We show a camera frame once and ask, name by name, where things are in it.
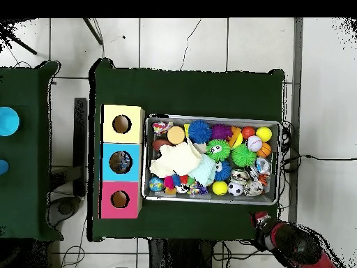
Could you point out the wooden box with three holes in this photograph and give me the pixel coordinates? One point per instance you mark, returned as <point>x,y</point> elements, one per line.
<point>131,151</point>

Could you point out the clear plastic bottle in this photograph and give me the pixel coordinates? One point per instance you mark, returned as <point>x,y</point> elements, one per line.
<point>120,162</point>
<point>262,166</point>

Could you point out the small blue cup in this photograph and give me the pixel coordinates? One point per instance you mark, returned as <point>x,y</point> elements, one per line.
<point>3,167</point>

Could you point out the green spiky ball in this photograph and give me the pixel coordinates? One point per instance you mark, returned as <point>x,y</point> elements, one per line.
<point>243,155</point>

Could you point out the dark grey stand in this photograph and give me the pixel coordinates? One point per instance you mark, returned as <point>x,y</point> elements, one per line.
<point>81,145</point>

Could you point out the dark green side table cloth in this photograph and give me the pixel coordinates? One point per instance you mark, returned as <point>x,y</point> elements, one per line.
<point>28,195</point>

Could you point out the blue spiky ball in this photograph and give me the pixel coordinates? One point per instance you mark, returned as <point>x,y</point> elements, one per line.
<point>199,132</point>

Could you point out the orange round disc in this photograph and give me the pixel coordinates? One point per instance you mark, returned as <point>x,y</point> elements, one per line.
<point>176,134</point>

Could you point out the green fuzzy ball with eyes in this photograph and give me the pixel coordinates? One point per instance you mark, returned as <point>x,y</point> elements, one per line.
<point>217,149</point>

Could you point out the blue round bowl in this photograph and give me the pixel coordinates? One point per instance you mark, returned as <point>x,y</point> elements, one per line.
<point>6,121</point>

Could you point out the pale yellow knitted cloth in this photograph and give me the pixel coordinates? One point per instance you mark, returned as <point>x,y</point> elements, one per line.
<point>174,159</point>

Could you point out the mint green knitted cloth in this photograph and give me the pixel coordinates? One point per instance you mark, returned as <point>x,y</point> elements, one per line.
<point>203,170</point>

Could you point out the clear mesh bin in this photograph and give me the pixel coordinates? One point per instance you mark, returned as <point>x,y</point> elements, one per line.
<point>167,196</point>

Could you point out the purple spiky ball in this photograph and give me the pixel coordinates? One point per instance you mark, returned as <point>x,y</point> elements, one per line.
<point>221,132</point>

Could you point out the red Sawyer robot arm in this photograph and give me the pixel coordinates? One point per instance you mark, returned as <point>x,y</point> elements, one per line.
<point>301,248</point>

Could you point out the white baseball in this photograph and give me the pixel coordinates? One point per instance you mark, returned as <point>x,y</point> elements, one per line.
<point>255,143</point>

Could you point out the yellow ball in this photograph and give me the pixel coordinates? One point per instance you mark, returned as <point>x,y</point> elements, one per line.
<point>264,134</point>
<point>219,188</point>

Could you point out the black stand leg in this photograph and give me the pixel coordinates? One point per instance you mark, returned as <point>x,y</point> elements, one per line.
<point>19,43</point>
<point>93,32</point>

